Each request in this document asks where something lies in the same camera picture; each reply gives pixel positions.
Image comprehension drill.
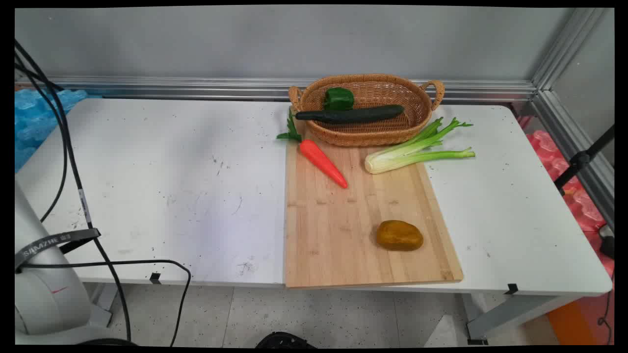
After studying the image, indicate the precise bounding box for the brown potato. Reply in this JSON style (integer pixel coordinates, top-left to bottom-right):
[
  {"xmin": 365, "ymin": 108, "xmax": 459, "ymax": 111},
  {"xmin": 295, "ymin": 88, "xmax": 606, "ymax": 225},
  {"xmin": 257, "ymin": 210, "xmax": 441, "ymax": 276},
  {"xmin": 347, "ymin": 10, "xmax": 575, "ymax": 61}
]
[{"xmin": 376, "ymin": 220, "xmax": 424, "ymax": 252}]

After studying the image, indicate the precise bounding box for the orange toy carrot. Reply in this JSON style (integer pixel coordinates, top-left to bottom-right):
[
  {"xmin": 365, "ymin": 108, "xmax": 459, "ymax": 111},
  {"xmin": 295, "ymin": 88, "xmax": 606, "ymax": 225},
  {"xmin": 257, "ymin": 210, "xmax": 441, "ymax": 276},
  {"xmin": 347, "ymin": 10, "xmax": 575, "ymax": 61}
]
[{"xmin": 276, "ymin": 109, "xmax": 349, "ymax": 190}]

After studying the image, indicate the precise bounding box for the bamboo cutting board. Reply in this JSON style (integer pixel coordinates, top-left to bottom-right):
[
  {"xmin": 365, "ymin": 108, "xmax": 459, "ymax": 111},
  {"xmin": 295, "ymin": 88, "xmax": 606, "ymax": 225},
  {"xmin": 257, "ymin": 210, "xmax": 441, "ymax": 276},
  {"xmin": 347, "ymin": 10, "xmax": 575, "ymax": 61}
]
[{"xmin": 284, "ymin": 118, "xmax": 464, "ymax": 289}]

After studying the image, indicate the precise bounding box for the dark green cucumber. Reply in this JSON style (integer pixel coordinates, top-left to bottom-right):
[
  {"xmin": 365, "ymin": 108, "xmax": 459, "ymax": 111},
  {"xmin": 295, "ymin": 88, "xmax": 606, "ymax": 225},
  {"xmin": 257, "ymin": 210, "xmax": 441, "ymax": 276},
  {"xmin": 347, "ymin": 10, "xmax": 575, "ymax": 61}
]
[{"xmin": 295, "ymin": 104, "xmax": 405, "ymax": 125}]

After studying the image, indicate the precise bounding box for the green bell pepper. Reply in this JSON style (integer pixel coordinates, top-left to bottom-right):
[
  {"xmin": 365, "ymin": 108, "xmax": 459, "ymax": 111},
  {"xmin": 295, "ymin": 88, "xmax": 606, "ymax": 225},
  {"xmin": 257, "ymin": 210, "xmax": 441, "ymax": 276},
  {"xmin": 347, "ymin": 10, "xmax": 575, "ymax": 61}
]
[{"xmin": 323, "ymin": 87, "xmax": 355, "ymax": 111}]

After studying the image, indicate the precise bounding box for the green celery stalk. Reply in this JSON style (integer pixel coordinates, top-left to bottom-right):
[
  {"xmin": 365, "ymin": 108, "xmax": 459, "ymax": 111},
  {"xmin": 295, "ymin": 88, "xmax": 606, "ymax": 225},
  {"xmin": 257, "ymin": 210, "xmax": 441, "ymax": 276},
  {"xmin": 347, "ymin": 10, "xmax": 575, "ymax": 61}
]
[{"xmin": 365, "ymin": 117, "xmax": 476, "ymax": 175}]

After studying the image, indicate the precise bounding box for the woven wicker basket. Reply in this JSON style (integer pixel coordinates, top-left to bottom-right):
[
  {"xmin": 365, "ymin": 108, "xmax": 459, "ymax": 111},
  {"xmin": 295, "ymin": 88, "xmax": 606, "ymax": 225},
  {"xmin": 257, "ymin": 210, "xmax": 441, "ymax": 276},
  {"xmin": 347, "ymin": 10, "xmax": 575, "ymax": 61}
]
[{"xmin": 288, "ymin": 74, "xmax": 445, "ymax": 148}]

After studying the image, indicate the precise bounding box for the black round object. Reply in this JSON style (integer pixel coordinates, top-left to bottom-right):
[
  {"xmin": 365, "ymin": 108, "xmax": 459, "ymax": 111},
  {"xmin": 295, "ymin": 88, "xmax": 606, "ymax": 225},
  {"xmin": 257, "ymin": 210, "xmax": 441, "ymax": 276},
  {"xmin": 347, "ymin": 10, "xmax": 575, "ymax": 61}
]
[{"xmin": 255, "ymin": 331, "xmax": 317, "ymax": 349}]

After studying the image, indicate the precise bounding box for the grey table leg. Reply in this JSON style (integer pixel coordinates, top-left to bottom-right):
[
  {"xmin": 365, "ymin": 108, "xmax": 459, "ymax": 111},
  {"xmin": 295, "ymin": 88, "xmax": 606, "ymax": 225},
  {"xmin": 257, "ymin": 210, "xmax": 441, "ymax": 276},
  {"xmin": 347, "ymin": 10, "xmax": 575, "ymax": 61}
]
[
  {"xmin": 460, "ymin": 293, "xmax": 585, "ymax": 346},
  {"xmin": 87, "ymin": 283, "xmax": 119, "ymax": 328}
]

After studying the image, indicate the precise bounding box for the black tripod stand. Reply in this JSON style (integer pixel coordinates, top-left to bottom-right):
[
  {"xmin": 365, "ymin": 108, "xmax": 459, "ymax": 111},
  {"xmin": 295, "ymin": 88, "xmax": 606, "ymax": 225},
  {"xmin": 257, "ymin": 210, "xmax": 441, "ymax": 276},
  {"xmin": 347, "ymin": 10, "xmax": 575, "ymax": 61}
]
[{"xmin": 554, "ymin": 125, "xmax": 615, "ymax": 197}]

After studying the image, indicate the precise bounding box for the pink bubble wrap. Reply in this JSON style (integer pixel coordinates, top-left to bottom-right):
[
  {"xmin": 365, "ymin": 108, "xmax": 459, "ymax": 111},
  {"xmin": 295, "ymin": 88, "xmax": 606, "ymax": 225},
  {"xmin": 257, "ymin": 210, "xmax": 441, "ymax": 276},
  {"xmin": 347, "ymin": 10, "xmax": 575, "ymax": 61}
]
[{"xmin": 518, "ymin": 115, "xmax": 615, "ymax": 277}]

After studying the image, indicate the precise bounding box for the blue bubble wrap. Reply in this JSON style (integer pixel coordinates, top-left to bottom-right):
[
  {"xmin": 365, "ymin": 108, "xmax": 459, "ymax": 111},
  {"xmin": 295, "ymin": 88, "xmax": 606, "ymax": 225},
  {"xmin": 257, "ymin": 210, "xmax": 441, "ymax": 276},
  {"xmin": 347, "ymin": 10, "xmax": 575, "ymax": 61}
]
[{"xmin": 15, "ymin": 88, "xmax": 89, "ymax": 173}]

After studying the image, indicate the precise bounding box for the black device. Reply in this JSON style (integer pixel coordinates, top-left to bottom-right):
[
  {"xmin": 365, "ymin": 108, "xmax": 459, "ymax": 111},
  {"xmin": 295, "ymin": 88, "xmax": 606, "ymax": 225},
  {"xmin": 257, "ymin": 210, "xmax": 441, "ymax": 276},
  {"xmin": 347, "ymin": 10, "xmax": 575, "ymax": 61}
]
[{"xmin": 599, "ymin": 224, "xmax": 615, "ymax": 260}]

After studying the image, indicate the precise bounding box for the long aluminium frame rail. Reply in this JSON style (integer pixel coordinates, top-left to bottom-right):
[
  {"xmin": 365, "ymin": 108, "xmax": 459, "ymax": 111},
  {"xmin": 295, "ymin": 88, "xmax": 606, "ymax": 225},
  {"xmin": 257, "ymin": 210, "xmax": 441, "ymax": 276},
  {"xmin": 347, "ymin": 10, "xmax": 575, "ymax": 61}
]
[{"xmin": 15, "ymin": 76, "xmax": 538, "ymax": 104}]

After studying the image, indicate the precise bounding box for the thick black cable white label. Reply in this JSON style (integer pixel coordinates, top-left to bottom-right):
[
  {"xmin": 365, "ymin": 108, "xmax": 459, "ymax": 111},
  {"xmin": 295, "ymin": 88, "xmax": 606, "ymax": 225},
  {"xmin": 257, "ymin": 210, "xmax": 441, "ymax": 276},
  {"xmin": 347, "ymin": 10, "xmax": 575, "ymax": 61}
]
[{"xmin": 15, "ymin": 39, "xmax": 132, "ymax": 342}]

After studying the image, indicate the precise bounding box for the short aluminium frame rail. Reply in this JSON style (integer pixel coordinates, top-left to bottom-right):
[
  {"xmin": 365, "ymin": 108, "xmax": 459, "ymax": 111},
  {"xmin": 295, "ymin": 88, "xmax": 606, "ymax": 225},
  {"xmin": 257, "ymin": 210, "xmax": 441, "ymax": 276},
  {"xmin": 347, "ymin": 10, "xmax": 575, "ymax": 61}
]
[{"xmin": 532, "ymin": 90, "xmax": 615, "ymax": 230}]

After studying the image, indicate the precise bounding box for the black velcro cable strap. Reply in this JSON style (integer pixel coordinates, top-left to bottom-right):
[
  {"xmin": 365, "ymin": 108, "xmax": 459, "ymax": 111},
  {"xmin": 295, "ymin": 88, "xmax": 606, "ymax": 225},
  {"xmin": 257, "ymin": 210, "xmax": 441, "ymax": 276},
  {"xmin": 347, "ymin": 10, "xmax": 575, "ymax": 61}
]
[{"xmin": 15, "ymin": 228, "xmax": 102, "ymax": 271}]

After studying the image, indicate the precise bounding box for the aluminium frame post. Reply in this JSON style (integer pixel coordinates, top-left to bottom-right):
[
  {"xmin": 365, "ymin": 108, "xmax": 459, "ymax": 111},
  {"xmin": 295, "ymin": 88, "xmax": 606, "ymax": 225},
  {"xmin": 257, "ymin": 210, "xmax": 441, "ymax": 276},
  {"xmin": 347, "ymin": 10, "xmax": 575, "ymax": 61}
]
[{"xmin": 532, "ymin": 7, "xmax": 607, "ymax": 92}]

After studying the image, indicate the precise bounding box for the thin black floor cable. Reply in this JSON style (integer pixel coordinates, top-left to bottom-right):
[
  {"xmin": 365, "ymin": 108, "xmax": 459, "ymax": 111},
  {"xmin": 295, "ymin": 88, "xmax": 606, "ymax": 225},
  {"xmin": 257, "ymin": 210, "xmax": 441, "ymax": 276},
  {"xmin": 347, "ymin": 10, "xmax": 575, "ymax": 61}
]
[{"xmin": 597, "ymin": 275, "xmax": 615, "ymax": 345}]

